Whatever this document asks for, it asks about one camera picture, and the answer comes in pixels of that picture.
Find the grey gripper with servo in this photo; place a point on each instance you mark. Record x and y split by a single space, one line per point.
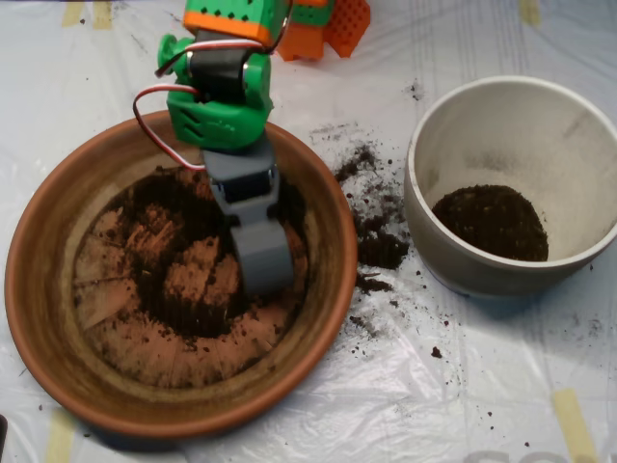
241 185

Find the dark soil heap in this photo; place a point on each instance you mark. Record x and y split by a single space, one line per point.
202 323

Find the dark soil layer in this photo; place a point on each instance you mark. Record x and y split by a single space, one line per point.
491 231

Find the green orange robot arm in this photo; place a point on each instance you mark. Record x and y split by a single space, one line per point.
217 125

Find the spilled soil patch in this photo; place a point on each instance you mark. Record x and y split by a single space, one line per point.
381 251

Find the small dark maroon crumb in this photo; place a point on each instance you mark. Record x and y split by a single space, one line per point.
436 352

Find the white ceramic pot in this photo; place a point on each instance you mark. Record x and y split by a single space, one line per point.
482 280

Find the terracotta plant saucer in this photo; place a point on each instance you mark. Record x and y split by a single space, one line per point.
48 313

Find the clear plastic cover sheet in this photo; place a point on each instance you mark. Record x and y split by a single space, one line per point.
506 376

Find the beige masking tape strip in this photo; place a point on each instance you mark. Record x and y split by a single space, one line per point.
60 439
72 12
102 14
529 12
573 424

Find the dark object at edge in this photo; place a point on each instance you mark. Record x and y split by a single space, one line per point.
2 434

